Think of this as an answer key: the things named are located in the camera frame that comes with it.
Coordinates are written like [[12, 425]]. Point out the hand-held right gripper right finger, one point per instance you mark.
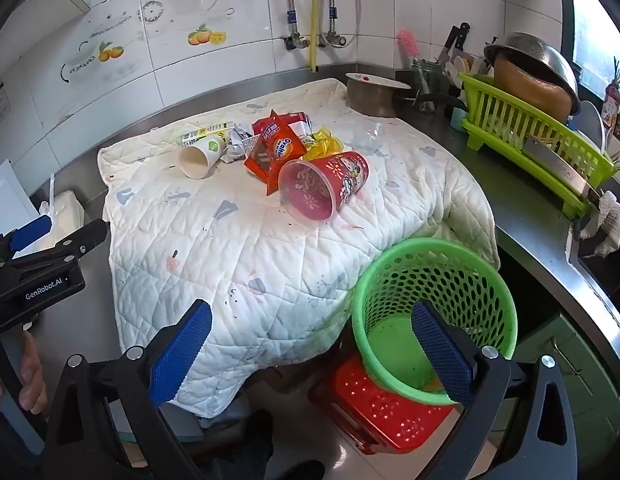
[[442, 360]]

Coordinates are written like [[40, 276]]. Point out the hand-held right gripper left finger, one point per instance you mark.
[[182, 355]]

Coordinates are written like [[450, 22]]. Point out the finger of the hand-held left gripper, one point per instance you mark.
[[84, 237], [32, 230]]

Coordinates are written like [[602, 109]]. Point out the green plastic basket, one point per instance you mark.
[[390, 355]]

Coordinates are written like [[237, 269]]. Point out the white paper cup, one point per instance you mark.
[[197, 160]]

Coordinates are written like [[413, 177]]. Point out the yellow green drink carton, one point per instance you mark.
[[202, 134]]

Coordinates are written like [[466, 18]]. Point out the silver wrapper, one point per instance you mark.
[[235, 145]]

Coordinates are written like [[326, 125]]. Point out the orange snack wrapper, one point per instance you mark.
[[275, 152]]

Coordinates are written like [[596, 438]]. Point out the red printed plastic cup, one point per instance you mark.
[[335, 180]]

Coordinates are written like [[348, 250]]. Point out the clear plastic cup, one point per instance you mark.
[[375, 136]]

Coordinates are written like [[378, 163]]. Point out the yellow plastic wrapper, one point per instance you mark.
[[327, 146]]

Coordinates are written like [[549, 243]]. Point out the person's left hand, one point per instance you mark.
[[32, 385]]

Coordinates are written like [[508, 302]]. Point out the white tissue pack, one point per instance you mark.
[[67, 215]]

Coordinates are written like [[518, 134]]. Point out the white board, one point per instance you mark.
[[9, 190]]

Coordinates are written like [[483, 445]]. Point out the red plastic stool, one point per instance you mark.
[[385, 420]]

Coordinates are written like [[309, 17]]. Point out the white quilted blanket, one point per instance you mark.
[[239, 260]]

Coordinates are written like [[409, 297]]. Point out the green cabinet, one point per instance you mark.
[[565, 400]]

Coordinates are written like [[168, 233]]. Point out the person's black shoe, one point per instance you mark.
[[302, 471]]

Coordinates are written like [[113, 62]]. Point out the white rag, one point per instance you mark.
[[607, 220]]

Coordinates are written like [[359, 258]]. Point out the green dish rack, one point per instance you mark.
[[540, 160]]

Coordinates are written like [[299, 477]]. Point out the steel cleaver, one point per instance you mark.
[[555, 165]]

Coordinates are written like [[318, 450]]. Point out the light blue cup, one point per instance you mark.
[[457, 119]]

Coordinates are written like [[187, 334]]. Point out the glass jar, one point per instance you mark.
[[430, 85]]

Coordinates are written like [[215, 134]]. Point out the white plate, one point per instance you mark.
[[590, 120]]

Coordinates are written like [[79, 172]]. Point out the brown clay pot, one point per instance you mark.
[[525, 90]]

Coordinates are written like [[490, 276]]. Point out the metal water valve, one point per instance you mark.
[[294, 41], [334, 39]]

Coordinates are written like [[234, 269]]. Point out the white pot lid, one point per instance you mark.
[[377, 80]]

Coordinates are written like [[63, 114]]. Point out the white spatulas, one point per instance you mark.
[[467, 65]]

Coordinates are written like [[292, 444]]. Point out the pink bottle brush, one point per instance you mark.
[[409, 45]]

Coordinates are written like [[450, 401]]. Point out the metal colander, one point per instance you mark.
[[535, 55]]

